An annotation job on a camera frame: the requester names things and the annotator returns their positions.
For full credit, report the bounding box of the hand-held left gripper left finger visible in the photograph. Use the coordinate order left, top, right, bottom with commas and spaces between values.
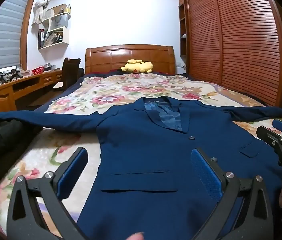
6, 147, 89, 240

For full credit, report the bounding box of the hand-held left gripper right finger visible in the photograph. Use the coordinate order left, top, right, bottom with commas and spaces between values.
191, 147, 274, 240

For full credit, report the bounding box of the navy blue suit jacket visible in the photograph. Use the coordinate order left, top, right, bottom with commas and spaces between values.
0, 96, 282, 240

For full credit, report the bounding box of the person's left hand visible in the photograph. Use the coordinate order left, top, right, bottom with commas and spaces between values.
122, 232, 145, 240

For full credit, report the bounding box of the wooden louvered wardrobe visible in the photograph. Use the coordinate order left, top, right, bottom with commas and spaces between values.
177, 0, 282, 108

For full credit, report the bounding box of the floral blanket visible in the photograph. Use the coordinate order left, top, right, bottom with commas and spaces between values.
0, 74, 282, 230

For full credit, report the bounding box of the dark office chair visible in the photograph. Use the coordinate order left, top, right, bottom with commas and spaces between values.
53, 57, 85, 90

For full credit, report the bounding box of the wooden desk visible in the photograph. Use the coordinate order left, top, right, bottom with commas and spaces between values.
0, 69, 64, 125

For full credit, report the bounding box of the wooden bed headboard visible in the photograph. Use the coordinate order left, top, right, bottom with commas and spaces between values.
85, 44, 176, 75

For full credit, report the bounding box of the yellow plush toy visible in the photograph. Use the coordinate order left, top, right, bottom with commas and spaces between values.
118, 59, 154, 74

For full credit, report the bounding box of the black binder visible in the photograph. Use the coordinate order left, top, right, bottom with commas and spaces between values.
38, 29, 45, 49

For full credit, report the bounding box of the grey window blind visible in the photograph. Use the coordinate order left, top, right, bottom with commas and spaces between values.
0, 0, 31, 74

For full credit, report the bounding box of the white plush figure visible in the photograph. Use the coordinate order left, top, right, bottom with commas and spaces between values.
32, 0, 50, 25

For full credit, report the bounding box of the white wall shelf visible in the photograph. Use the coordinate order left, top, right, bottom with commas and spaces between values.
37, 4, 72, 50

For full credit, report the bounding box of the wooden window frame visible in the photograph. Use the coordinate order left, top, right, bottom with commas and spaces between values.
20, 0, 40, 70

